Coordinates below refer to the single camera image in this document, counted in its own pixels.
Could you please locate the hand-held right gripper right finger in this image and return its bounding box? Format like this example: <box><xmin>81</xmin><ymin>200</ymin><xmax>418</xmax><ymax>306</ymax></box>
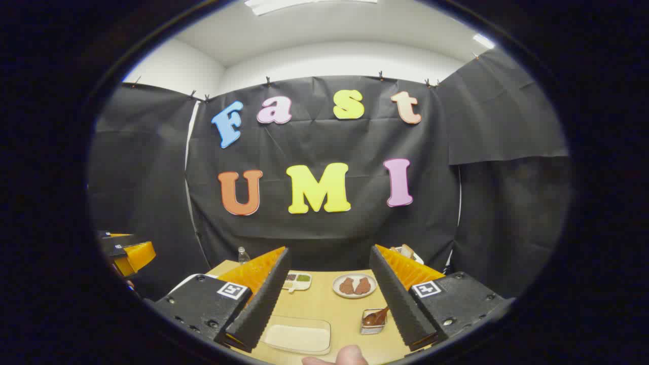
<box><xmin>369</xmin><ymin>245</ymin><xmax>515</xmax><ymax>352</ymax></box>

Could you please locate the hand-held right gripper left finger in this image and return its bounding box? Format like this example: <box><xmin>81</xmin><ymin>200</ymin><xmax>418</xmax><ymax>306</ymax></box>
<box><xmin>152</xmin><ymin>247</ymin><xmax>292</xmax><ymax>353</ymax></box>

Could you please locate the brown wooden spoon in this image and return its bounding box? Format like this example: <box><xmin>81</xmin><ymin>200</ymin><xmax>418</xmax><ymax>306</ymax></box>
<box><xmin>363</xmin><ymin>306</ymin><xmax>390</xmax><ymax>326</ymax></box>

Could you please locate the metal wire chopstick holder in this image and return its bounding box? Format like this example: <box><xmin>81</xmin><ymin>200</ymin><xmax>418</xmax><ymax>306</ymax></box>
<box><xmin>360</xmin><ymin>308</ymin><xmax>389</xmax><ymax>336</ymax></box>

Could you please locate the white rice cooker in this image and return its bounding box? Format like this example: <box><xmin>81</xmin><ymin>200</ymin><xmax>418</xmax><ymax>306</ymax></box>
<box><xmin>169</xmin><ymin>273</ymin><xmax>220</xmax><ymax>296</ymax></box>

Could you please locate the white divided grain dish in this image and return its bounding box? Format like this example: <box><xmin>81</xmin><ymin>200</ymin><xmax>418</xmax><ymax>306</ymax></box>
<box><xmin>282</xmin><ymin>272</ymin><xmax>313</xmax><ymax>294</ymax></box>

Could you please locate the white round plate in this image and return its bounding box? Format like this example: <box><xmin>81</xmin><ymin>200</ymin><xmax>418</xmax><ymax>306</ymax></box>
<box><xmin>332</xmin><ymin>273</ymin><xmax>378</xmax><ymax>300</ymax></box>

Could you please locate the white toaster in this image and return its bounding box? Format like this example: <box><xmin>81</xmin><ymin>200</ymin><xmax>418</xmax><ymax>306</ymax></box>
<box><xmin>391</xmin><ymin>245</ymin><xmax>425</xmax><ymax>266</ymax></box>

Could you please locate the long ceiling light panel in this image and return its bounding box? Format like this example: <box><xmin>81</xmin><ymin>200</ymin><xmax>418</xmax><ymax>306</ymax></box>
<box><xmin>244</xmin><ymin>0</ymin><xmax>379</xmax><ymax>16</ymax></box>

